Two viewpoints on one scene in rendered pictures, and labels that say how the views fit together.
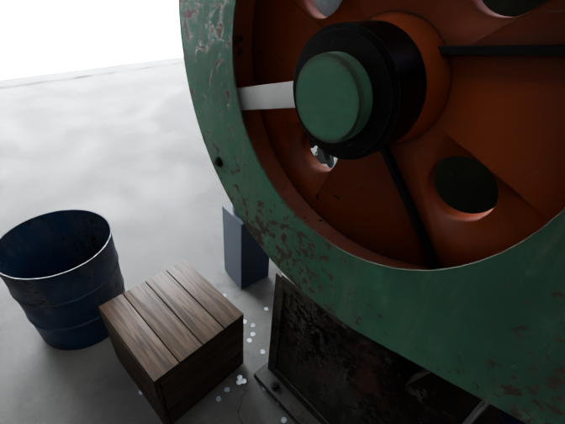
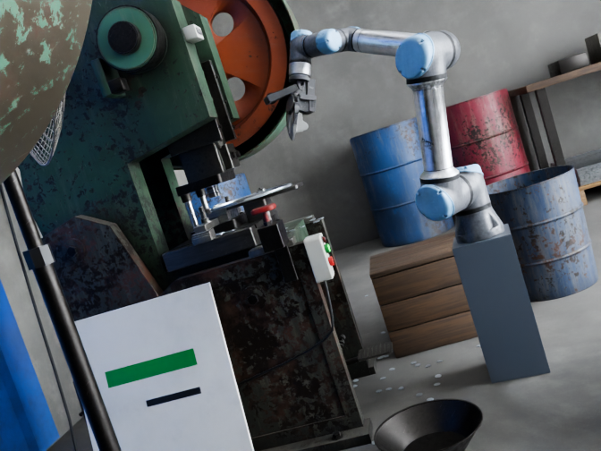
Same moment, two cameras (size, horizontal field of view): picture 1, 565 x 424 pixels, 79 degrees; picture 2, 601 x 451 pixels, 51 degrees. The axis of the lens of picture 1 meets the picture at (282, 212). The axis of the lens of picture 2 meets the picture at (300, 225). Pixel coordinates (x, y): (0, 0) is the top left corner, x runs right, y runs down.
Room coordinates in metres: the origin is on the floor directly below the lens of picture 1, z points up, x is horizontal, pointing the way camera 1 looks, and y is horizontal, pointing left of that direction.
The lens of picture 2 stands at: (2.76, -1.33, 0.86)
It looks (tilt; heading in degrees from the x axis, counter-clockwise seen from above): 6 degrees down; 148
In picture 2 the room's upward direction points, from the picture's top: 18 degrees counter-clockwise
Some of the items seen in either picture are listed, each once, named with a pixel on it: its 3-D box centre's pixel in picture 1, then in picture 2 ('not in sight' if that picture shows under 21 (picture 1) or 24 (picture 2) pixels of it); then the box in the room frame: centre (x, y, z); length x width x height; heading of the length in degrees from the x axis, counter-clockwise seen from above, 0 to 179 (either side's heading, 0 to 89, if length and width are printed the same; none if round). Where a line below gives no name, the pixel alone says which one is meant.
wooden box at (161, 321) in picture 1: (176, 336); (428, 291); (0.81, 0.39, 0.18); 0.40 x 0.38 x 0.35; 49
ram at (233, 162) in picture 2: not in sight; (203, 131); (0.82, -0.37, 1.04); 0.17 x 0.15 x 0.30; 48
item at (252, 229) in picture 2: not in sight; (226, 238); (0.79, -0.40, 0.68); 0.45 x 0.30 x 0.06; 138
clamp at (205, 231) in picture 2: not in sight; (205, 222); (0.91, -0.51, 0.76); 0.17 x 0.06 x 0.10; 138
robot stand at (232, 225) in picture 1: (246, 242); (500, 302); (1.36, 0.17, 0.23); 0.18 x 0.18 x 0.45; 40
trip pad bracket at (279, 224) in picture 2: not in sight; (279, 252); (1.17, -0.44, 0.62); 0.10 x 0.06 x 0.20; 138
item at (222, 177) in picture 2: not in sight; (207, 186); (0.78, -0.40, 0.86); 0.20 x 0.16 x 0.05; 138
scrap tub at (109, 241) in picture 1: (71, 280); (537, 233); (1.00, 0.90, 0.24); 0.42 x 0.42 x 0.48
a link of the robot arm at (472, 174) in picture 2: not in sight; (464, 186); (1.36, 0.17, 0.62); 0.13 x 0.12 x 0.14; 99
